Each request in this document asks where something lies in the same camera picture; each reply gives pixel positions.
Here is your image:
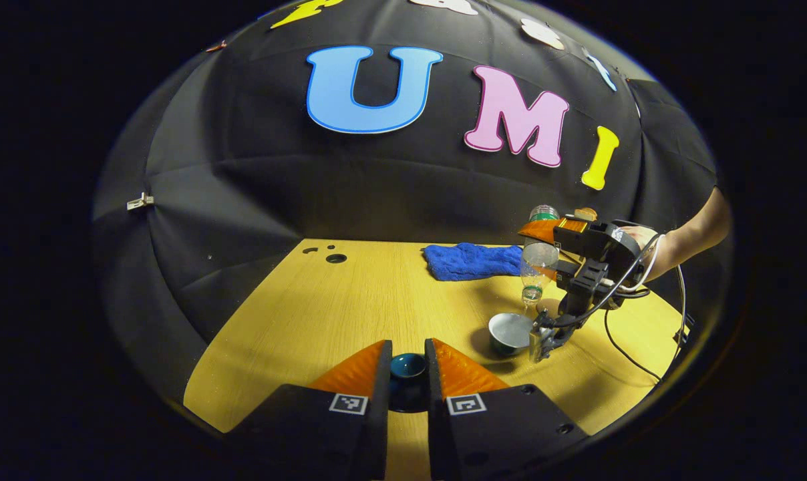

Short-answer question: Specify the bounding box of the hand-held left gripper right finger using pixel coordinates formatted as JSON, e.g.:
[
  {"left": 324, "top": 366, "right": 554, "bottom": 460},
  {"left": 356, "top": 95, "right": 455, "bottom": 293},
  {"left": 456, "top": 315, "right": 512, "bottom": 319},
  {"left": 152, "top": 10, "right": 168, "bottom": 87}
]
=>
[{"left": 424, "top": 338, "right": 589, "bottom": 481}]

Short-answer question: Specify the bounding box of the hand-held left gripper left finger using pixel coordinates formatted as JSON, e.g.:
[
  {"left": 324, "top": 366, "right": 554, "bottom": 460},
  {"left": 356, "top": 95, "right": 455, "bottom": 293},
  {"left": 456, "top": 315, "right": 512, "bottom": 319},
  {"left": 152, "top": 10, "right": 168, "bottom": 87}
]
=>
[{"left": 226, "top": 339, "right": 393, "bottom": 481}]

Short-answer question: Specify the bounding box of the clear plastic water bottle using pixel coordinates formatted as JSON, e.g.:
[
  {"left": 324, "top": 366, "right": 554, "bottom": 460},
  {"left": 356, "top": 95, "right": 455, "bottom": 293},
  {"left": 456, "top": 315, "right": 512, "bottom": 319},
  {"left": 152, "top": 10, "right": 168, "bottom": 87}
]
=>
[{"left": 518, "top": 204, "right": 562, "bottom": 312}]

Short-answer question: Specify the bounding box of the teal teacup lid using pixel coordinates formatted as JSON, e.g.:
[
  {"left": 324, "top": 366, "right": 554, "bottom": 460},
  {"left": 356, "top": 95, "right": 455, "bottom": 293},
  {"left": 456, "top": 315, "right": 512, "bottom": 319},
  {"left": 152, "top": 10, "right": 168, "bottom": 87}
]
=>
[{"left": 389, "top": 353, "right": 431, "bottom": 413}]

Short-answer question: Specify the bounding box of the blue towel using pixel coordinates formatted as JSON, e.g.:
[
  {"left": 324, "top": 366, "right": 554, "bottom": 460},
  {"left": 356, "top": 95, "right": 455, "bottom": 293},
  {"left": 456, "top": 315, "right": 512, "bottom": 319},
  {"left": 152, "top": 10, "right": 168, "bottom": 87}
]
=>
[{"left": 423, "top": 242, "right": 526, "bottom": 282}]

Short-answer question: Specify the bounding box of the black backdrop cloth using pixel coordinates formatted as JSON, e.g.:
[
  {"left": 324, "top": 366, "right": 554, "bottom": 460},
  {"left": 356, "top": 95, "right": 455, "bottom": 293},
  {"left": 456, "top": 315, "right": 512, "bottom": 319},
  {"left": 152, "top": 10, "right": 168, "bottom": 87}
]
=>
[{"left": 93, "top": 0, "right": 735, "bottom": 402}]

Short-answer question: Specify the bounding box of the white cable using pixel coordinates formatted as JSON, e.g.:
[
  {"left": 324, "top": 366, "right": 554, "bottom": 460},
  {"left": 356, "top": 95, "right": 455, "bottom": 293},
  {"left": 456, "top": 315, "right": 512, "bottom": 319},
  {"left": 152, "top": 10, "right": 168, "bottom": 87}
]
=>
[{"left": 604, "top": 233, "right": 666, "bottom": 295}]

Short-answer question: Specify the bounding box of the black cable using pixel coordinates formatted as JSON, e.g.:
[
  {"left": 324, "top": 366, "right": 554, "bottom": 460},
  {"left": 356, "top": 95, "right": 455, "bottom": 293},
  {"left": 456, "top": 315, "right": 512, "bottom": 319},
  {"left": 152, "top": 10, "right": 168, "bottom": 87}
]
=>
[{"left": 564, "top": 234, "right": 689, "bottom": 386}]

